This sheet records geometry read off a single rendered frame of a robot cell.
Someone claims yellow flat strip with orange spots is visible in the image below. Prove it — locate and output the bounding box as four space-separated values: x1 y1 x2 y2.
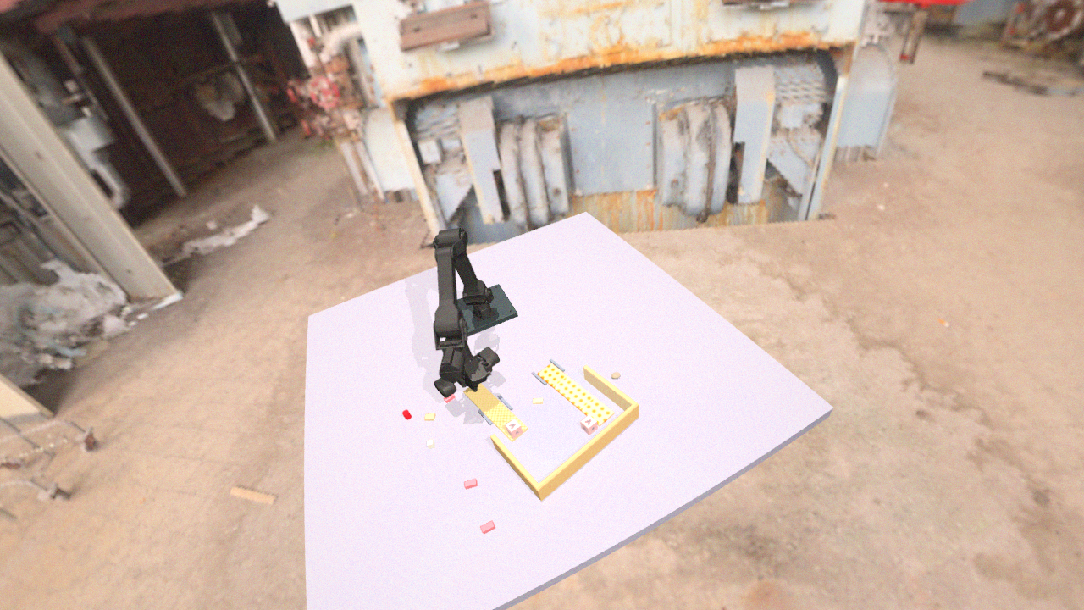
537 363 567 386

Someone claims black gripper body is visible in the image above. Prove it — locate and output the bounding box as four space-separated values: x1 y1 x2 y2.
434 347 500 398

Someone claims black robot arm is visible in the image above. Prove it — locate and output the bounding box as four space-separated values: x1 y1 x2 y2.
433 228 495 386

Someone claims yellow strip with crosshatch pattern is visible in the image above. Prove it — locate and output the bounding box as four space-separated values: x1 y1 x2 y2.
463 382 514 428

